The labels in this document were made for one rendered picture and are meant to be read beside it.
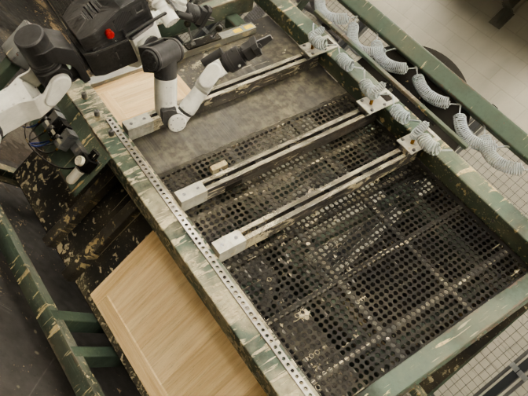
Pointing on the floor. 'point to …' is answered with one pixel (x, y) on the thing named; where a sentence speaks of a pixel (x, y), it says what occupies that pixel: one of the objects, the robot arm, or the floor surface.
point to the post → (8, 70)
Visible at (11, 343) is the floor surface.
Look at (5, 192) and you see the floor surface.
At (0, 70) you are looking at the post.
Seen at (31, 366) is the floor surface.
